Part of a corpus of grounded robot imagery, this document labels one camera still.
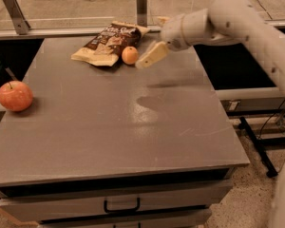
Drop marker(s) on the grey drawer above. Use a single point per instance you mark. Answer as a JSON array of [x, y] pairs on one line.
[[189, 218], [116, 201]]

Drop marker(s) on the orange fruit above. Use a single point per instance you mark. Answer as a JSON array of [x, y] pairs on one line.
[[130, 55]]

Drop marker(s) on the black metal stand leg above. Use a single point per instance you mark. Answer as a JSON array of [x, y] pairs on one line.
[[262, 145]]

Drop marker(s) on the metal bracket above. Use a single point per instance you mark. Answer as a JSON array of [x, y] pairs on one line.
[[141, 6], [21, 25]]

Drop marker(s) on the left metal bracket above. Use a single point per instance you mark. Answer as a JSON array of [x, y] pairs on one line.
[[21, 25]]

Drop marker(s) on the upper grey drawer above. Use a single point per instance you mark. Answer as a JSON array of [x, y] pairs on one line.
[[116, 201]]

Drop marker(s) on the middle metal bracket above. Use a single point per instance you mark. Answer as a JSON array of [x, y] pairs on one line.
[[141, 6]]

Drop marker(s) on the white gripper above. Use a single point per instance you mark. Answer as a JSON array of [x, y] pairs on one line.
[[173, 32]]

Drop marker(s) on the red apple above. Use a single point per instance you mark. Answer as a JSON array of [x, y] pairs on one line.
[[15, 96]]

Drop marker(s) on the brown chip bag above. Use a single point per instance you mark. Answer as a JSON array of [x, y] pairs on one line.
[[105, 49]]

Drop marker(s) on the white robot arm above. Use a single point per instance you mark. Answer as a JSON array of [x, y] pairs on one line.
[[227, 22]]

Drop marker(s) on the lower grey drawer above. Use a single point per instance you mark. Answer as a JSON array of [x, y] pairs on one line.
[[189, 218]]

